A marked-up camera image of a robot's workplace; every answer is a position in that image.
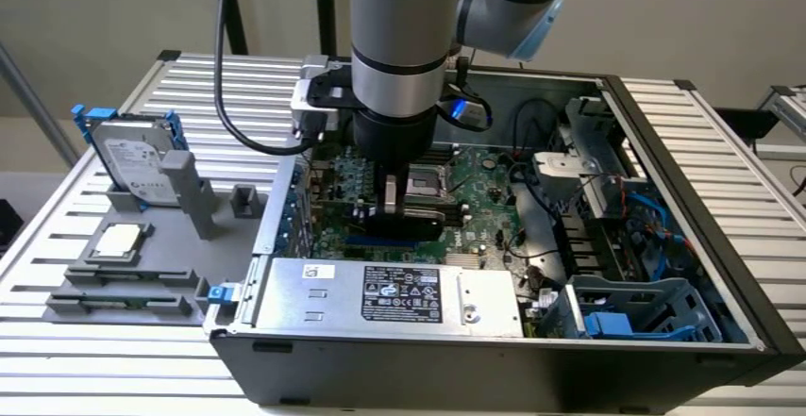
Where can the grey metal post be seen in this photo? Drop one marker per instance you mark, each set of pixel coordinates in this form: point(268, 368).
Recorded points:
point(34, 104)

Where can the silver hard disk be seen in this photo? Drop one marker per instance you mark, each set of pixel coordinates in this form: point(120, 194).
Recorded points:
point(134, 161)

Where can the silver box with blue light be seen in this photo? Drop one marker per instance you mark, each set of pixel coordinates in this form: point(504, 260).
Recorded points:
point(468, 114)

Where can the silver CPU chip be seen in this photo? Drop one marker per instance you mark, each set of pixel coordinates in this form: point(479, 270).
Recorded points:
point(116, 242)

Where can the grey-blue disk bay cage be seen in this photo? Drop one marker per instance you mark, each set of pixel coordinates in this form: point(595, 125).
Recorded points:
point(635, 310)

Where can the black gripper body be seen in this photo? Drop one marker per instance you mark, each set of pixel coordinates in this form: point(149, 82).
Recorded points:
point(393, 135)

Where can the blue expansion slot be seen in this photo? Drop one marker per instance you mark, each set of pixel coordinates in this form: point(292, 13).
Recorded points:
point(361, 241)

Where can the black RAM slots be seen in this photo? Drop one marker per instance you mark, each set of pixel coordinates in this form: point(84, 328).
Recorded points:
point(452, 213)

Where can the black open PC case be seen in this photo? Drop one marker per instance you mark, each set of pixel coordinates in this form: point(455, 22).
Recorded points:
point(503, 369)

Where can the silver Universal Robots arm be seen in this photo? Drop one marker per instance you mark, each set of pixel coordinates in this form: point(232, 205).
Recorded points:
point(393, 20)

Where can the blue disk caddy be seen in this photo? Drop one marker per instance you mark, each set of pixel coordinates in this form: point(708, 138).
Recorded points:
point(94, 113)

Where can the CPU socket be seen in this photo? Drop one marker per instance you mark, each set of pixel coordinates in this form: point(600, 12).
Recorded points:
point(429, 181)

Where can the silver chipset heatsink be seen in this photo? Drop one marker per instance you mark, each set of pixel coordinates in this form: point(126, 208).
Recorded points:
point(463, 260)

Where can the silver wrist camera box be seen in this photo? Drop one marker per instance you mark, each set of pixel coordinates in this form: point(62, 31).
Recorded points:
point(317, 93)

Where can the silver power supply unit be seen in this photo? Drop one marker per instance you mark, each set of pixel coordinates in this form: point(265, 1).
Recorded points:
point(389, 295)

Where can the blue case latch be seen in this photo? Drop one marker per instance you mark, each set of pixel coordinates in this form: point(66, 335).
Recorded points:
point(221, 293)

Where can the metal slat side table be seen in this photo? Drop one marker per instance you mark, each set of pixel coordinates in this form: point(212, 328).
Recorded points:
point(783, 114)

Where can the silver metal drive bracket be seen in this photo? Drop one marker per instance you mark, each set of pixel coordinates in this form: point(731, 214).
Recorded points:
point(565, 166)

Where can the grey parts rack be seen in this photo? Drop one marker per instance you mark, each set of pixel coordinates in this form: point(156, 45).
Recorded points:
point(213, 265)

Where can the green motherboard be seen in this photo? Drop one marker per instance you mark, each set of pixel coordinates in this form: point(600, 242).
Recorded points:
point(484, 213)

